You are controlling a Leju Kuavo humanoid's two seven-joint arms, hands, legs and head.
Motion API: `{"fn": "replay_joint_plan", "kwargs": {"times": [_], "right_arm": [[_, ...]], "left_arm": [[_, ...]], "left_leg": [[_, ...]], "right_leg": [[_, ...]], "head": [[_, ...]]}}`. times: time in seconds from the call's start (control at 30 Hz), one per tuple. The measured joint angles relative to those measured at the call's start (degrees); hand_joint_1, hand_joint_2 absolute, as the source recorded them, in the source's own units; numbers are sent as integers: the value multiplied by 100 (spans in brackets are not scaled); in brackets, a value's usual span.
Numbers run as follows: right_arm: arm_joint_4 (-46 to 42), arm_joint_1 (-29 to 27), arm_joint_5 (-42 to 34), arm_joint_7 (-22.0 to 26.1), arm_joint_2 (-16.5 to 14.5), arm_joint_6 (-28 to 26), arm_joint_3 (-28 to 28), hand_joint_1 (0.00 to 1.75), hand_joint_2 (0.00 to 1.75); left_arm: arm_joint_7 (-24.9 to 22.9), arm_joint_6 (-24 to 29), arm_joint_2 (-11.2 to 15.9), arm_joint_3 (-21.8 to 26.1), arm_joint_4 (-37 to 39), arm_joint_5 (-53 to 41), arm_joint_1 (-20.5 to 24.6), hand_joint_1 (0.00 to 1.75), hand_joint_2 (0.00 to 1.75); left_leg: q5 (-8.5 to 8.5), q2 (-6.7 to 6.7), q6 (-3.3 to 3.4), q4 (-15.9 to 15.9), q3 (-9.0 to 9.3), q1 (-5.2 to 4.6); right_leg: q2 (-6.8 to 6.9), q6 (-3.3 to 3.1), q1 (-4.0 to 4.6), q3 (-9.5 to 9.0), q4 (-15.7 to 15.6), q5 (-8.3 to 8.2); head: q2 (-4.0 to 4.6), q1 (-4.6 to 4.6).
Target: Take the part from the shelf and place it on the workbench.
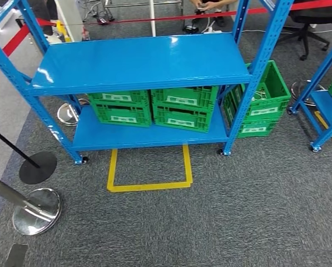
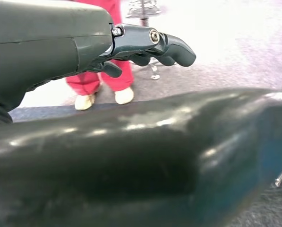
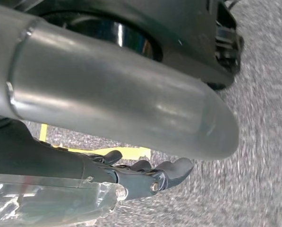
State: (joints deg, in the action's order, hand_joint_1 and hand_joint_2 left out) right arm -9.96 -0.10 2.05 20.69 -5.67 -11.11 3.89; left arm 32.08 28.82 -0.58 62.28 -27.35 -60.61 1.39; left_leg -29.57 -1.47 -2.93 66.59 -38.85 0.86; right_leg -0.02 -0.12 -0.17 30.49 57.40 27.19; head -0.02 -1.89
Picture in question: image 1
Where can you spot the open green plastic crate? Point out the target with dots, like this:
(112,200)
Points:
(265,107)

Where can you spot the metal table frame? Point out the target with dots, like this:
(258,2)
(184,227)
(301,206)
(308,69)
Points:
(143,4)

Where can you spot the long red barrier belt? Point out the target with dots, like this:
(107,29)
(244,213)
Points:
(168,17)

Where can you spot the black office chair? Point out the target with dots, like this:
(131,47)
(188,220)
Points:
(307,22)

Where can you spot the chrome round base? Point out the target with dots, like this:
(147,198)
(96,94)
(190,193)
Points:
(297,90)

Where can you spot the black object on floor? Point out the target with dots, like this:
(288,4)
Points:
(191,29)

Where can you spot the black stool with chrome base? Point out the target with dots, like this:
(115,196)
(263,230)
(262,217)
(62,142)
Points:
(38,213)

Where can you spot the small white handheld device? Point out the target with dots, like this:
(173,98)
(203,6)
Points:
(201,8)

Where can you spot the wide red barrier belt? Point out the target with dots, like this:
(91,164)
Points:
(7,48)

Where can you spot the person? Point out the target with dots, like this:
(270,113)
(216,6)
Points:
(226,3)
(44,13)

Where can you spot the yellow floor tape strip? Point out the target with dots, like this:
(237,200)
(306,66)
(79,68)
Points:
(321,119)

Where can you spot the person's right hand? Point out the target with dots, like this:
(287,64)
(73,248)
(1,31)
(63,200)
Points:
(196,3)

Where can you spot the person's left hand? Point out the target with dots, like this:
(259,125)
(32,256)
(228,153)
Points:
(210,5)

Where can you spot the black stand under desk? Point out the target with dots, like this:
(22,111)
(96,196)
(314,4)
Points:
(103,18)

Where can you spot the blue metal shelf rack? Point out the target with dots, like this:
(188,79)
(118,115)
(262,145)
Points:
(321,103)
(140,62)

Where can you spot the yellow floor tape square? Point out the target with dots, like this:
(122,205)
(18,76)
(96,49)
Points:
(148,186)

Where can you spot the red drink cup with straw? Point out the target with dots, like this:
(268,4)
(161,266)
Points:
(85,35)

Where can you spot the white power strip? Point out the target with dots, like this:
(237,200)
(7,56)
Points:
(212,31)

